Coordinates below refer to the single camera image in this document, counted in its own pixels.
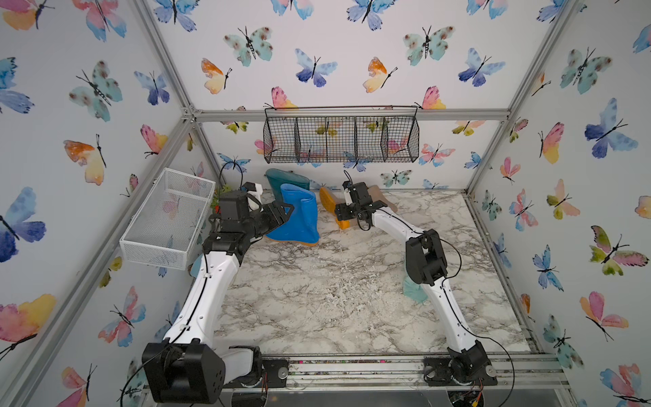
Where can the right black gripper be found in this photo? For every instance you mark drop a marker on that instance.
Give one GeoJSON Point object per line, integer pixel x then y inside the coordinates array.
{"type": "Point", "coordinates": [341, 212]}

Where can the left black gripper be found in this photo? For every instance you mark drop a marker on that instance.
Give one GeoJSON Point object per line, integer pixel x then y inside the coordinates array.
{"type": "Point", "coordinates": [275, 214]}

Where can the teal green rubber boot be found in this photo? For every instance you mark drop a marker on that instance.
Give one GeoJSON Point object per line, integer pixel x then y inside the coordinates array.
{"type": "Point", "coordinates": [277, 178]}

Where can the blue rubber boot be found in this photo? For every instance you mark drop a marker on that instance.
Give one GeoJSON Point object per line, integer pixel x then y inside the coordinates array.
{"type": "Point", "coordinates": [302, 225]}

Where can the mint green fluffy cloth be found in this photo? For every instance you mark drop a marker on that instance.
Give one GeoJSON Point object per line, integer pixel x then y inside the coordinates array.
{"type": "Point", "coordinates": [414, 291]}

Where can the beige rubber boot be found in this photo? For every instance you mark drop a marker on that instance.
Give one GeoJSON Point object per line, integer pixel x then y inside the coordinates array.
{"type": "Point", "coordinates": [329, 201]}

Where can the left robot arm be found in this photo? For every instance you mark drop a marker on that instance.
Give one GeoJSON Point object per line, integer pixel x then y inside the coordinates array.
{"type": "Point", "coordinates": [183, 367]}

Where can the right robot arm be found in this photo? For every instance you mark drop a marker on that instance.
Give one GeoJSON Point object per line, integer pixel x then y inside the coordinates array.
{"type": "Point", "coordinates": [426, 265]}

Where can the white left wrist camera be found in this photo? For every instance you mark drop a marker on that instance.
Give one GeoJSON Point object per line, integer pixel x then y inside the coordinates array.
{"type": "Point", "coordinates": [254, 193]}

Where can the white mesh wall basket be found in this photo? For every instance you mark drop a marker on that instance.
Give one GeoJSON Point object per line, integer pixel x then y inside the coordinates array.
{"type": "Point", "coordinates": [164, 230]}

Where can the black wire wall basket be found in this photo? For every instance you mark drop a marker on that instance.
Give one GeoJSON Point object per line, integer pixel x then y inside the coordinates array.
{"type": "Point", "coordinates": [367, 134]}

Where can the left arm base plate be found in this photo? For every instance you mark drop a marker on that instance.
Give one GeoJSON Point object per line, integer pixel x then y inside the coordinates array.
{"type": "Point", "coordinates": [268, 372]}

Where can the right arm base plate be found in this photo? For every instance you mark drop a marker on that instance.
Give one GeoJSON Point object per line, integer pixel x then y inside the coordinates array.
{"type": "Point", "coordinates": [443, 372]}

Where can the aluminium front rail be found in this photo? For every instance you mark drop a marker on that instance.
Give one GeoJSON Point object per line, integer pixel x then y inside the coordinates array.
{"type": "Point", "coordinates": [405, 372]}

